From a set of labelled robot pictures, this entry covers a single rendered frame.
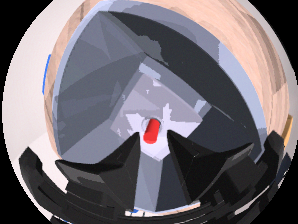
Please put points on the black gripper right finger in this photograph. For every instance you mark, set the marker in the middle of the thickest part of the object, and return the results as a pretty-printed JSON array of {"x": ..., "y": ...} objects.
[{"x": 197, "y": 167}]

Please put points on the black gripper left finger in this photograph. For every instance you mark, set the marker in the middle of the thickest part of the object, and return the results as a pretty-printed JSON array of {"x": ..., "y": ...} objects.
[{"x": 116, "y": 175}]

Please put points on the red peg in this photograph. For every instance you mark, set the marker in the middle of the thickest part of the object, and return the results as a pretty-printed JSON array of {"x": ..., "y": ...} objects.
[{"x": 151, "y": 132}]

